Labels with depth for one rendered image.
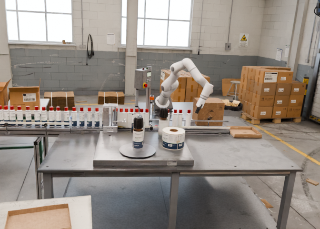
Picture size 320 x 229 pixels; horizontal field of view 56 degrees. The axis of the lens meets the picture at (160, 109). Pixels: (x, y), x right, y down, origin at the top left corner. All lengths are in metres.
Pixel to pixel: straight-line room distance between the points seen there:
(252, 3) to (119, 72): 4.31
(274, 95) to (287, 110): 0.52
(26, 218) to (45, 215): 0.10
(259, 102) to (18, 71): 5.92
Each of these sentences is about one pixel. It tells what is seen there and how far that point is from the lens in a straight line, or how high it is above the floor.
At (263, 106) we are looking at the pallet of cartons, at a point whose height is 0.41.
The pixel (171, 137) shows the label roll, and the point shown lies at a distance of 2.58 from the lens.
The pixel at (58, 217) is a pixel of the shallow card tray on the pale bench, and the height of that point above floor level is 0.80.
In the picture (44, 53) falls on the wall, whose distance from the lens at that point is 8.40.
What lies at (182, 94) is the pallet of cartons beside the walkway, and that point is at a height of 0.51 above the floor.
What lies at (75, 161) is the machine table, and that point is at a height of 0.83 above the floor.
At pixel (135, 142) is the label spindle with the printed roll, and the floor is 0.97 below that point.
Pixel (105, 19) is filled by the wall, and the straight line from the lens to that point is 8.32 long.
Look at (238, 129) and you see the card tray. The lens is 3.48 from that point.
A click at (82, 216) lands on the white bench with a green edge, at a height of 0.80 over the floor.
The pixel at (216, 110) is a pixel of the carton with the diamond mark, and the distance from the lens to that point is 3.41.
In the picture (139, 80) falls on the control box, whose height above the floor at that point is 1.38.
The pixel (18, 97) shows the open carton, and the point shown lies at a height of 0.95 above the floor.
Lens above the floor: 1.90
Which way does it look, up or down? 15 degrees down
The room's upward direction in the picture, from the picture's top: 3 degrees clockwise
